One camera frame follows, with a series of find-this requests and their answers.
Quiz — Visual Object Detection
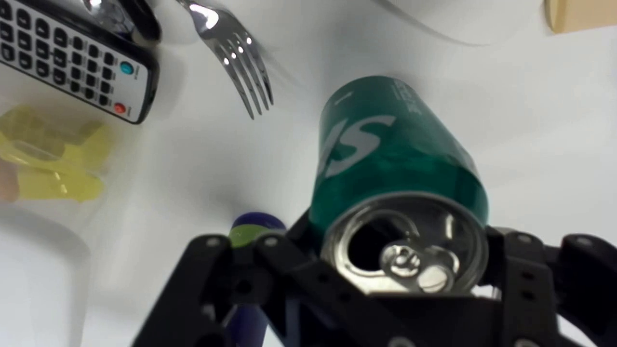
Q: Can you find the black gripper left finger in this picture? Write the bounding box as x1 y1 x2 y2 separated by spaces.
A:
132 210 413 347

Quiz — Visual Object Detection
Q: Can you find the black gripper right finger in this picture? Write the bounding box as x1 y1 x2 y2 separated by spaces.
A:
450 226 617 347

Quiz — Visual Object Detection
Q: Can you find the green Sprite can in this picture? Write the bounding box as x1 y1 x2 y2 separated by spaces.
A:
309 75 489 295

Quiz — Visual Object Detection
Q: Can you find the blue spray bottle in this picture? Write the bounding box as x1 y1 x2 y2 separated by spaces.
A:
228 212 288 347

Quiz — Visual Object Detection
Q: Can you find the wooden shape sorter box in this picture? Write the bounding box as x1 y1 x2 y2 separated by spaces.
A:
546 0 617 33

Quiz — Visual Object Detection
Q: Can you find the white bowl with sponge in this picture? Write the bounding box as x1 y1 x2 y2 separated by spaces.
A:
377 0 545 47

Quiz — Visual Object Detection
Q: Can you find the silver metal fork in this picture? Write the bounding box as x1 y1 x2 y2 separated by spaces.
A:
176 0 275 120

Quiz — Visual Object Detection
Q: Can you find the clear plastic container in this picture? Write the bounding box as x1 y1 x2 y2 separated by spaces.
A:
0 72 143 347

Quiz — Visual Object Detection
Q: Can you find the yellow plastic toy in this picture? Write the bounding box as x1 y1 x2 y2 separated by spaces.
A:
0 106 115 203

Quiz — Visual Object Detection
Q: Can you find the black remote control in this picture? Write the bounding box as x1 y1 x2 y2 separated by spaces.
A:
0 0 159 126

